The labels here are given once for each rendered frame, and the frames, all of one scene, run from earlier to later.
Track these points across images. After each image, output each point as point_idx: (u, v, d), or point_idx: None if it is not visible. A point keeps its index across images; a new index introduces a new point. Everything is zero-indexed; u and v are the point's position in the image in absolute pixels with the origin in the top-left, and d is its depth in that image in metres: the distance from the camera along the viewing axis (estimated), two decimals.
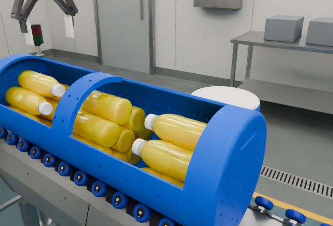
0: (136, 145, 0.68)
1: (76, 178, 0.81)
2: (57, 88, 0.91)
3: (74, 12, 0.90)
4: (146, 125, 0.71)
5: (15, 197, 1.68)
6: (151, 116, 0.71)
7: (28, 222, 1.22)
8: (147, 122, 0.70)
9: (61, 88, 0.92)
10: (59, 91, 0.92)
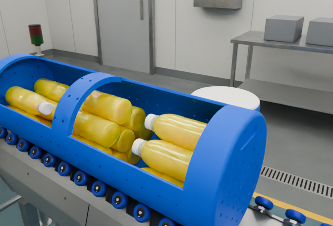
0: (136, 145, 0.68)
1: (76, 178, 0.81)
2: None
3: None
4: (146, 125, 0.71)
5: (15, 197, 1.68)
6: (151, 116, 0.71)
7: (28, 222, 1.22)
8: (147, 122, 0.70)
9: None
10: None
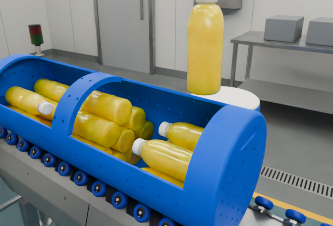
0: (136, 145, 0.68)
1: (76, 178, 0.81)
2: None
3: None
4: None
5: (15, 197, 1.68)
6: None
7: (28, 222, 1.22)
8: None
9: None
10: None
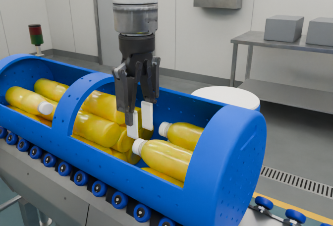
0: (136, 145, 0.68)
1: (76, 178, 0.81)
2: None
3: (154, 97, 0.69)
4: None
5: (15, 197, 1.68)
6: None
7: (28, 222, 1.22)
8: None
9: None
10: None
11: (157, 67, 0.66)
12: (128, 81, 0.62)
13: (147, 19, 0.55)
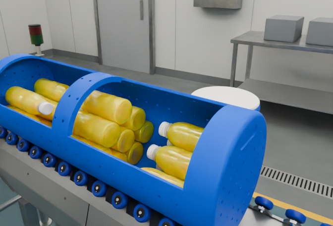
0: None
1: (76, 178, 0.81)
2: None
3: None
4: None
5: (15, 197, 1.68)
6: None
7: (28, 222, 1.22)
8: None
9: None
10: None
11: None
12: None
13: None
